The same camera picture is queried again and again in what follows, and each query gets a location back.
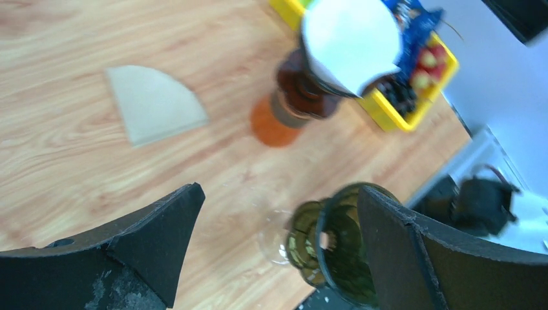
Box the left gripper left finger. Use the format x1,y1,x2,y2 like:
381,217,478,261
1,183,206,309

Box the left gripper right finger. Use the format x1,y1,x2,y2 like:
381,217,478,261
357,186,547,309

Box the olive plastic coffee dripper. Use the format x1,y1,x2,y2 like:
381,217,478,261
285,182,378,309

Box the brown paper coffee filter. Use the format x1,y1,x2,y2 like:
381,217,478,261
105,65,209,147

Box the brown plastic coffee dripper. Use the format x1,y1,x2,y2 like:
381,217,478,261
273,38,397,121

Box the white paper coffee filter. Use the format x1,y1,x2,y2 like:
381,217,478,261
301,0,403,97

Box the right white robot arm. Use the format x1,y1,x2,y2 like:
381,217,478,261
411,164,547,254

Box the clear glass beaker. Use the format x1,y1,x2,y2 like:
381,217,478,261
257,209,293,266

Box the dark grape bunch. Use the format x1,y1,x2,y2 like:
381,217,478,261
377,79,417,118

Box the red apples cluster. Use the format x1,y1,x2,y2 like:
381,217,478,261
409,43,448,92

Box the blue chips bag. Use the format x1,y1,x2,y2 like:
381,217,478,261
379,0,445,83

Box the yellow plastic tray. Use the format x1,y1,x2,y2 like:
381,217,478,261
269,1,459,132

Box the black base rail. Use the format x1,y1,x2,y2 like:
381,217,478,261
293,287,357,310

